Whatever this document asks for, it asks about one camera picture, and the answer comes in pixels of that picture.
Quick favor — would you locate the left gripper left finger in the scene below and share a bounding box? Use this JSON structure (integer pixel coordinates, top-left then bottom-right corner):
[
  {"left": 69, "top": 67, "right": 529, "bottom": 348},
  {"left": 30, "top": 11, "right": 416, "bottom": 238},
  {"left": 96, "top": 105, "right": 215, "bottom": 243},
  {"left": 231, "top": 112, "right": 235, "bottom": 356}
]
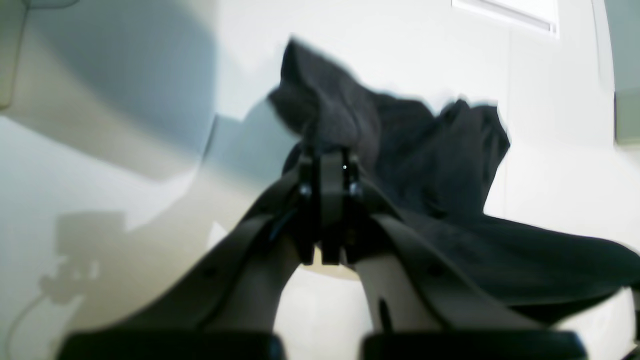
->
[{"left": 57, "top": 146, "right": 333, "bottom": 360}]

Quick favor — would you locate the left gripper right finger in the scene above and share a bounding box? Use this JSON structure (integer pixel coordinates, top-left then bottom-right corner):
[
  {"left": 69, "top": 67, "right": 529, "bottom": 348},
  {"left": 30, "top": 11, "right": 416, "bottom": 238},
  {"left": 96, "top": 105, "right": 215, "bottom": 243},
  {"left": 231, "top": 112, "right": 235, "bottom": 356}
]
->
[{"left": 333, "top": 148, "right": 588, "bottom": 360}]

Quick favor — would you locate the black t-shirt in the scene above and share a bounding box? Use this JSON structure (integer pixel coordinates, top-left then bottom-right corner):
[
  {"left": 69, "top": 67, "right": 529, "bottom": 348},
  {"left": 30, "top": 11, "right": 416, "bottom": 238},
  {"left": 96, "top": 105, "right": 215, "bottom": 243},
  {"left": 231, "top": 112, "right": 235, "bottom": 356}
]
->
[{"left": 268, "top": 39, "right": 640, "bottom": 324}]

